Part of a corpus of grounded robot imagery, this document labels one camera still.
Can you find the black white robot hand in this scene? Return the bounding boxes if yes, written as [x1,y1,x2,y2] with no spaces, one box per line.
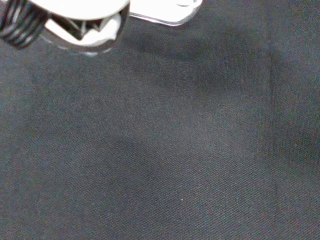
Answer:
[0,0,131,50]

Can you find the clear acrylic funnel stand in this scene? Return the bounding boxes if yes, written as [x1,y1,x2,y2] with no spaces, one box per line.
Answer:
[129,0,204,27]

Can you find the black cloth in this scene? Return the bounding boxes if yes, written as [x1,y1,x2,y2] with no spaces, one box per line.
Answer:
[0,0,320,240]

